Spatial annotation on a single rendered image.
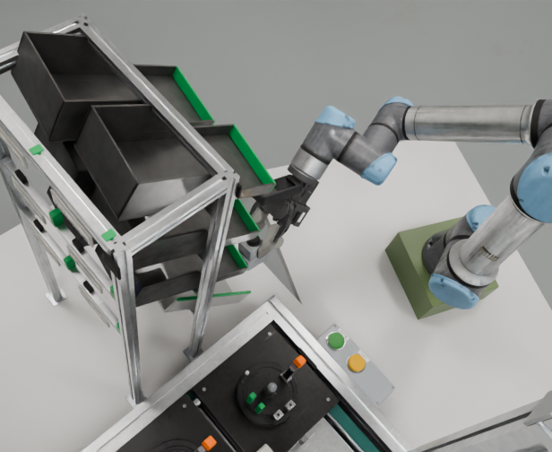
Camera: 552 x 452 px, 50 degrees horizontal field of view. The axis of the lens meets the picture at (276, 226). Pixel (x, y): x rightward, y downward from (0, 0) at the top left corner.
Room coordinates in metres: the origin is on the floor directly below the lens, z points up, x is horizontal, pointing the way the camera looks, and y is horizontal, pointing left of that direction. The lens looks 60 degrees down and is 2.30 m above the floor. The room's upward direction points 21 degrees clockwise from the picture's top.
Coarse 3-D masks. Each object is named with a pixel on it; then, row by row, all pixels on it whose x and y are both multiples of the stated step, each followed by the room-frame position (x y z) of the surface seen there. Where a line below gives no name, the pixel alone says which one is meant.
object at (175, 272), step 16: (192, 256) 0.49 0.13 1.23; (224, 256) 0.53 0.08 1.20; (240, 256) 0.54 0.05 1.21; (144, 272) 0.41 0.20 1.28; (160, 272) 0.42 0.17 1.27; (176, 272) 0.44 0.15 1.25; (192, 272) 0.42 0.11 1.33; (224, 272) 0.50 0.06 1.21; (240, 272) 0.51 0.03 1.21; (144, 288) 0.35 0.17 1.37; (160, 288) 0.37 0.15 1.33; (176, 288) 0.39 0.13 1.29; (192, 288) 0.42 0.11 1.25; (144, 304) 0.35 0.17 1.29
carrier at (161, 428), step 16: (160, 416) 0.23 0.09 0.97; (176, 416) 0.25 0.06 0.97; (192, 416) 0.26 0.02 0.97; (144, 432) 0.19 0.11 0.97; (160, 432) 0.20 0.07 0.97; (176, 432) 0.22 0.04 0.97; (192, 432) 0.23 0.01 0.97; (208, 432) 0.24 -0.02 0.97; (128, 448) 0.15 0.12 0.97; (144, 448) 0.16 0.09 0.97; (160, 448) 0.17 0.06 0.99; (176, 448) 0.18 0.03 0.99; (192, 448) 0.19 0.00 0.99; (224, 448) 0.22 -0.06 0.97
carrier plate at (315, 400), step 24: (264, 336) 0.48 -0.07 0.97; (240, 360) 0.41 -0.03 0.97; (264, 360) 0.43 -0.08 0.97; (288, 360) 0.45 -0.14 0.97; (216, 384) 0.34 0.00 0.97; (312, 384) 0.42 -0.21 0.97; (216, 408) 0.29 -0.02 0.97; (312, 408) 0.37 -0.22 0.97; (240, 432) 0.26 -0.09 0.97; (264, 432) 0.28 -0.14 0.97; (288, 432) 0.30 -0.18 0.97
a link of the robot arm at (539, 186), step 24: (528, 168) 0.72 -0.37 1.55; (528, 192) 0.69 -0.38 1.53; (504, 216) 0.72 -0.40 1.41; (528, 216) 0.69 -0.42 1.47; (456, 240) 0.81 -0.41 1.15; (480, 240) 0.72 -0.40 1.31; (504, 240) 0.70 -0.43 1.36; (456, 264) 0.71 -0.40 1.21; (480, 264) 0.70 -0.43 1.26; (432, 288) 0.68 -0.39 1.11; (456, 288) 0.67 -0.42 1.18; (480, 288) 0.69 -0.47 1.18
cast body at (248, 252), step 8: (248, 240) 0.61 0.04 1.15; (256, 240) 0.62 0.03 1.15; (240, 248) 0.60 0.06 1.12; (248, 248) 0.60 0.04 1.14; (256, 248) 0.60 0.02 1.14; (248, 256) 0.59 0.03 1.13; (256, 256) 0.60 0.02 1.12; (264, 256) 0.61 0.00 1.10; (248, 264) 0.58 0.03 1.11; (256, 264) 0.59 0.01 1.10
